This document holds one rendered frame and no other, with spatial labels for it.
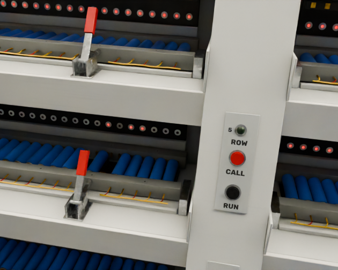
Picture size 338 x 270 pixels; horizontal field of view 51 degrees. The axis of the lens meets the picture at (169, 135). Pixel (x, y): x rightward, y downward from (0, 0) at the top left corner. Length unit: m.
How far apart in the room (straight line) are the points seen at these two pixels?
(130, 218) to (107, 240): 0.04
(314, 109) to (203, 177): 0.15
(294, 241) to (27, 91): 0.40
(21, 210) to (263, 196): 0.33
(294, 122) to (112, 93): 0.22
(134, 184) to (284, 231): 0.22
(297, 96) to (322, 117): 0.04
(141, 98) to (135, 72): 0.06
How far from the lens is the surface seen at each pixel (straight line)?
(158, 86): 0.44
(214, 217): 0.46
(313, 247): 0.51
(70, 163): 0.59
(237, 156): 0.43
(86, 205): 0.52
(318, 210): 0.54
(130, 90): 0.44
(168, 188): 0.52
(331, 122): 0.45
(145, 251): 0.50
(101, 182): 0.54
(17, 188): 0.58
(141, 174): 0.55
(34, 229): 0.54
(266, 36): 0.43
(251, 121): 0.43
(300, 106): 0.44
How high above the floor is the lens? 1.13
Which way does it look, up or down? 9 degrees down
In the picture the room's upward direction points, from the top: 6 degrees clockwise
